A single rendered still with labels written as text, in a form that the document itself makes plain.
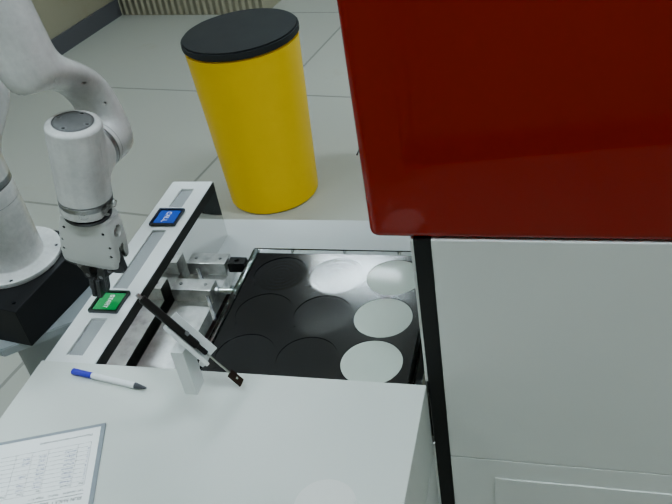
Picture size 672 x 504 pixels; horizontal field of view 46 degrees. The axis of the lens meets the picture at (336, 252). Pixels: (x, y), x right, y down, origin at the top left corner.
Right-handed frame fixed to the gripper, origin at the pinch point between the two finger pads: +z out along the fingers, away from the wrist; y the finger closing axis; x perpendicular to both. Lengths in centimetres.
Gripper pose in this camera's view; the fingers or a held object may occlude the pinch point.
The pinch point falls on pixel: (99, 283)
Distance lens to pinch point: 141.2
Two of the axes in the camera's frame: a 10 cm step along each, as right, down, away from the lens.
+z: -0.6, 7.8, 6.2
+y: -9.7, -1.9, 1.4
